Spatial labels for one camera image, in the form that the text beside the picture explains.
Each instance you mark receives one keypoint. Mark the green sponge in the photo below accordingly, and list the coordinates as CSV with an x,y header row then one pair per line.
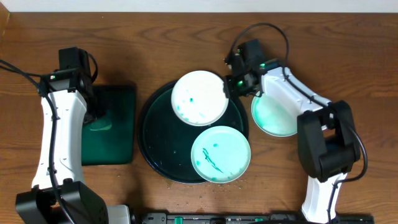
x,y
100,126

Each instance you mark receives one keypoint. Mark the round black tray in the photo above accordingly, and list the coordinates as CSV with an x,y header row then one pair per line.
x,y
166,142

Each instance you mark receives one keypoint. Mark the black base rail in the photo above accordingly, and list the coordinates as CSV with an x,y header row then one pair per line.
x,y
289,217

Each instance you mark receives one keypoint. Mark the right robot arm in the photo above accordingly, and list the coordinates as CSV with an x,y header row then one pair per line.
x,y
330,150

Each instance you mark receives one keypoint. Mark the light green plate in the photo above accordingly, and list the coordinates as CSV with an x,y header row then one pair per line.
x,y
272,117
220,154

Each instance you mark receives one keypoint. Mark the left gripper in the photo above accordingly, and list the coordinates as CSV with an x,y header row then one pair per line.
x,y
92,112

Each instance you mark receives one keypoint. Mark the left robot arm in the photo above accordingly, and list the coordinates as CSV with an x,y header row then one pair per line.
x,y
59,193

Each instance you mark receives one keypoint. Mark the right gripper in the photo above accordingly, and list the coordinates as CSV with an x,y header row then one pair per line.
x,y
229,89

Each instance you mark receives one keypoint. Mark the white plate with green stains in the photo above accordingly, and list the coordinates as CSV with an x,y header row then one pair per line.
x,y
198,98

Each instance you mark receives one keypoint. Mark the rectangular black tray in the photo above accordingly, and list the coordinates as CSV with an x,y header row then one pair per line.
x,y
114,146

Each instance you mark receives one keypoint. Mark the light green plate front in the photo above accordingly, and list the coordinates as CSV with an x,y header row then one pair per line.
x,y
220,154

